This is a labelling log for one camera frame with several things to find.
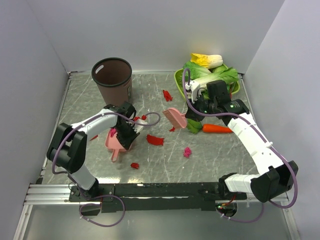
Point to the pink plastic dustpan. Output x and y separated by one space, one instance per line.
113 145

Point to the pink plastic brush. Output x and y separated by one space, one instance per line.
176 118

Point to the toy carrot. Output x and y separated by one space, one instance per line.
196 126

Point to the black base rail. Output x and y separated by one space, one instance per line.
158 196

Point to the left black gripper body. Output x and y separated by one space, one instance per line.
125 125

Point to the brown plastic waste bin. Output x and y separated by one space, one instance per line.
113 77

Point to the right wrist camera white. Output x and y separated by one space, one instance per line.
193 90

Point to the small red paper scrap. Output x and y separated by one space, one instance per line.
135 165

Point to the red chili toy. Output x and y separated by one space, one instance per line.
230 91

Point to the large red paper scrap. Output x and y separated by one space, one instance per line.
156 141

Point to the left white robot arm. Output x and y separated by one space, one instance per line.
68 145

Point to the curved red paper scrap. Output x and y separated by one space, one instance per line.
167 96

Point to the green plastic tray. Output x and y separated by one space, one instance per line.
233 88

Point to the yellow napa cabbage toy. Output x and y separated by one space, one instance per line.
207 61

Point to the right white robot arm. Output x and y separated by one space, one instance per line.
275 174

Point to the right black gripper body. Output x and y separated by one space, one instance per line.
201 107

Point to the small magenta paper ball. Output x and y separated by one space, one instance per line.
187 152

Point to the white bok choy toy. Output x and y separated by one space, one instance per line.
230 75

